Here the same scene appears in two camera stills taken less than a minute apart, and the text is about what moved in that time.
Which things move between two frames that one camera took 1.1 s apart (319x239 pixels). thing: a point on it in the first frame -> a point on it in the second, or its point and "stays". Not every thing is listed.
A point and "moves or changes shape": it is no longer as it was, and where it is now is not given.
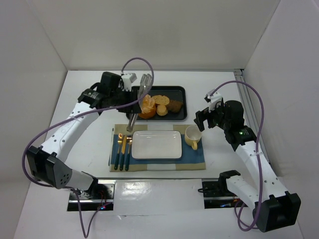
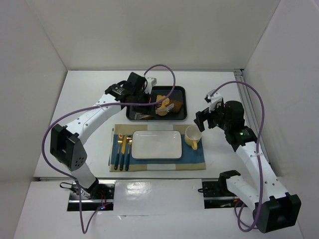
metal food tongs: (145, 80) moves or changes shape
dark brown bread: (175, 106) stays
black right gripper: (206, 119) stays
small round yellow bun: (161, 110) stays
